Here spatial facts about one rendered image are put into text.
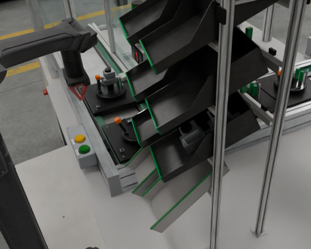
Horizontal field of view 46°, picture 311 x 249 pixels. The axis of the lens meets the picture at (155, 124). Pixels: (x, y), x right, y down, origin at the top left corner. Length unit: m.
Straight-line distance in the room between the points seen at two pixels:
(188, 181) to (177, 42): 0.44
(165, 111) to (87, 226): 0.58
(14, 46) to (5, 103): 2.91
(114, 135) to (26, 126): 1.97
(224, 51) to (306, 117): 1.00
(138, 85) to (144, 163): 0.33
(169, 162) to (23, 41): 0.47
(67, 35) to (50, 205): 0.67
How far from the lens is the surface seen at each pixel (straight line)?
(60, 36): 1.00
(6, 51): 0.85
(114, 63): 2.03
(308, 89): 1.78
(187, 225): 1.28
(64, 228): 1.34
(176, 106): 0.89
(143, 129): 1.11
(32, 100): 3.70
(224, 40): 0.73
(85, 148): 1.43
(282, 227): 1.32
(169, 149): 1.02
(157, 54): 0.81
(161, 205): 1.14
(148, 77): 1.02
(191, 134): 0.94
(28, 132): 3.29
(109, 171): 1.34
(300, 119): 1.67
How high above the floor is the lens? 1.89
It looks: 38 degrees down
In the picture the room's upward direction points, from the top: 4 degrees counter-clockwise
